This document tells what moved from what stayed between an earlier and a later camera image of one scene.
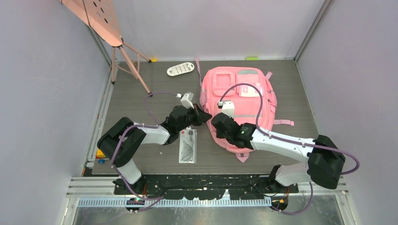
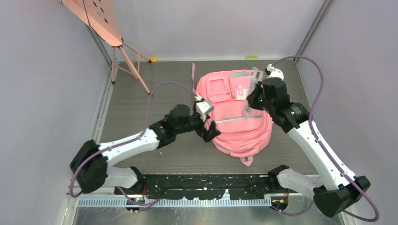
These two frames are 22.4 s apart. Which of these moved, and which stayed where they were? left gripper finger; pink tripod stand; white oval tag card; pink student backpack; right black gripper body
Moved: left gripper finger; right black gripper body; white oval tag card
Stayed: pink student backpack; pink tripod stand
